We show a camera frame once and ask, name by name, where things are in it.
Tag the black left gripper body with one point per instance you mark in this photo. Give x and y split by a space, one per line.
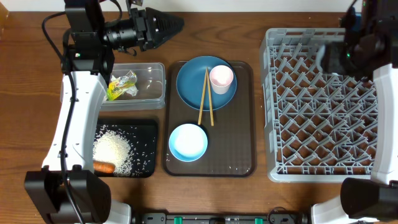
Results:
125 37

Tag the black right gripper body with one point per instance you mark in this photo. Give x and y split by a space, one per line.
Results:
341 60

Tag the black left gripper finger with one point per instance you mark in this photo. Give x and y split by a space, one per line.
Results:
162 21
161 36

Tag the white tissue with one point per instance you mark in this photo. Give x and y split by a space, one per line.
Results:
128 82

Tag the yellow green snack wrapper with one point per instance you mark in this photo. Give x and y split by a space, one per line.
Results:
114 91

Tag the pink cup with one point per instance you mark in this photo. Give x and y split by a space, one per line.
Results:
221 77

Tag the light blue bowl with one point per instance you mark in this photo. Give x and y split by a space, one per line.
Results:
188 142

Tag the pile of rice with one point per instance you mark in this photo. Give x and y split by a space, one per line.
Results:
112 152

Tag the orange carrot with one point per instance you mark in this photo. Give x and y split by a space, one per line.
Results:
104 167

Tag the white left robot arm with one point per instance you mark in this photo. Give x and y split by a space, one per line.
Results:
66 189

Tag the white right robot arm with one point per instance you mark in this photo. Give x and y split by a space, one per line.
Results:
374 199

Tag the clear plastic waste bin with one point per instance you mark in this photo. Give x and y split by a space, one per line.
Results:
149 87

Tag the grey dishwasher rack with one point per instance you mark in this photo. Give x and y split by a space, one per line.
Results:
322 127

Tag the black waste tray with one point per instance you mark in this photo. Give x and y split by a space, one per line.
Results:
124 149

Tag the dark blue plate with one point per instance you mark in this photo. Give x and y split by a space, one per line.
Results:
190 80

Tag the left wooden chopstick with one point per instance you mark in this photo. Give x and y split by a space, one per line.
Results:
202 97

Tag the wooden chopstick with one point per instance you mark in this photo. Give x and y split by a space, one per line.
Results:
202 97
209 97

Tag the right wooden chopstick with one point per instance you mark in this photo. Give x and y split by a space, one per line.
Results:
209 97

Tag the brown serving tray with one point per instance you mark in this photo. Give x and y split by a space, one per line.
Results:
231 150

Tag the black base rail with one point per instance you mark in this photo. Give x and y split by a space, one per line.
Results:
273 218

